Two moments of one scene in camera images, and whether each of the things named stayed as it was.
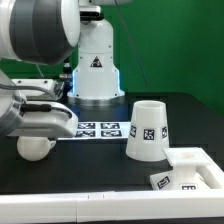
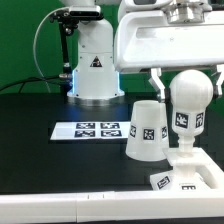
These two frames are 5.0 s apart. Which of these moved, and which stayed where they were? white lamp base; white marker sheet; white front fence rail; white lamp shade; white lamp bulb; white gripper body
Moved: white gripper body; white lamp bulb
Stayed: white front fence rail; white marker sheet; white lamp base; white lamp shade
